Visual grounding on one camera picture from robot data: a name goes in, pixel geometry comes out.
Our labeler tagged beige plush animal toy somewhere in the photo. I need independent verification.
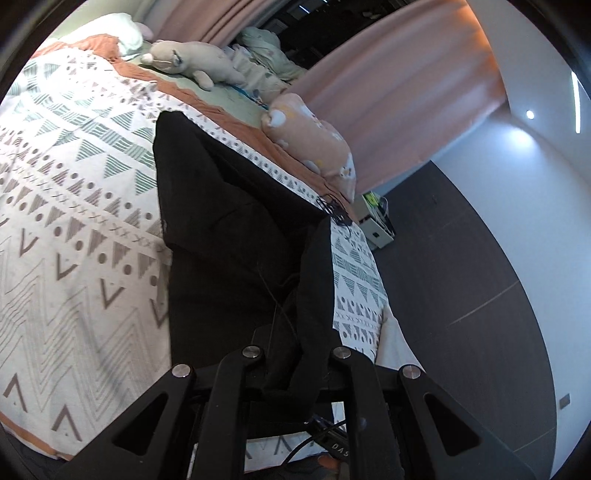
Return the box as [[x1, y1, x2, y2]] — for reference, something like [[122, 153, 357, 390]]
[[139, 40, 246, 91]]

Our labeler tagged white box with items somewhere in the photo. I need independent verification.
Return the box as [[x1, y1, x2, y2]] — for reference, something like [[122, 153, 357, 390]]
[[353, 191, 396, 250]]

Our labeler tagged pink curtain left panel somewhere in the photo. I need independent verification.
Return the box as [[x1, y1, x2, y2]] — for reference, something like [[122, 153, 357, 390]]
[[145, 0, 284, 46]]

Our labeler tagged pink curtain right panel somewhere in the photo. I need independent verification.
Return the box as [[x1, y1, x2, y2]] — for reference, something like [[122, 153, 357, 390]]
[[290, 1, 507, 192]]

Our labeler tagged peach fleece pillow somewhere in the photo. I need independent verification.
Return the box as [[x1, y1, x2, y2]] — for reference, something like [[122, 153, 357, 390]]
[[260, 93, 356, 203]]

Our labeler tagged crumpled light green bedding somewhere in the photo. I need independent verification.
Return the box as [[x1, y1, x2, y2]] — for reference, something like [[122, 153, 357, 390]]
[[223, 27, 308, 104]]

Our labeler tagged patterned white orange duvet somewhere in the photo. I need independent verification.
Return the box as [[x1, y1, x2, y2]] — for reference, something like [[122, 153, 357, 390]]
[[0, 34, 424, 471]]

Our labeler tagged white bed pillow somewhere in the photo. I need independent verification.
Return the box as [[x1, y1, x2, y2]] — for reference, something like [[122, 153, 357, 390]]
[[60, 13, 143, 56]]

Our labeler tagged black long sleeve shirt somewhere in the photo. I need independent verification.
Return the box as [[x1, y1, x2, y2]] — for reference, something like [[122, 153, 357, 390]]
[[153, 112, 335, 367]]

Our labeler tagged pink curtain panel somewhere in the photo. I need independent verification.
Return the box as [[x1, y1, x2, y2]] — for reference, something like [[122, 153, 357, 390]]
[[290, 1, 507, 192], [145, 0, 284, 46]]

